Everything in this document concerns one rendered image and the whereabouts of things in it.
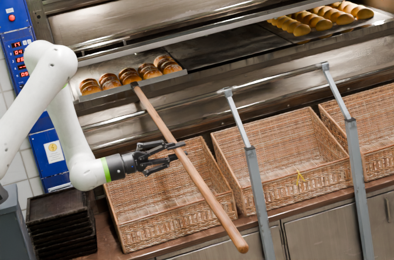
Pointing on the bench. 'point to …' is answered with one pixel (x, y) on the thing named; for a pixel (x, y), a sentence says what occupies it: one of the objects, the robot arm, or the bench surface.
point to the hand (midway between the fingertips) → (177, 150)
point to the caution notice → (54, 151)
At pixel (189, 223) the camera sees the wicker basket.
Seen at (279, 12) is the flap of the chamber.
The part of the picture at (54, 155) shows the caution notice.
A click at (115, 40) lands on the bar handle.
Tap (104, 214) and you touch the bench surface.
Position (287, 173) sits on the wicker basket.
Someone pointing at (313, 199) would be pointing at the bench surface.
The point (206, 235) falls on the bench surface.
